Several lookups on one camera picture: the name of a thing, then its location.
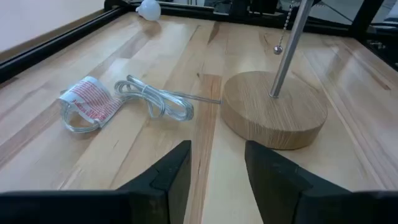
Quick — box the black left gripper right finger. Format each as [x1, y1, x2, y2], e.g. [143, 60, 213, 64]
[244, 140, 398, 224]

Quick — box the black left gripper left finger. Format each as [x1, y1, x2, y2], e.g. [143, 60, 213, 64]
[0, 140, 192, 224]

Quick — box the clear wrapper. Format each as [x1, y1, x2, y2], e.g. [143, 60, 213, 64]
[58, 76, 124, 128]

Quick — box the white lightbulb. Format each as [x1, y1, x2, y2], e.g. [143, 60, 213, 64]
[136, 0, 162, 22]

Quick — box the black aluminium table frame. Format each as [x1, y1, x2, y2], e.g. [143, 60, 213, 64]
[0, 0, 398, 85]

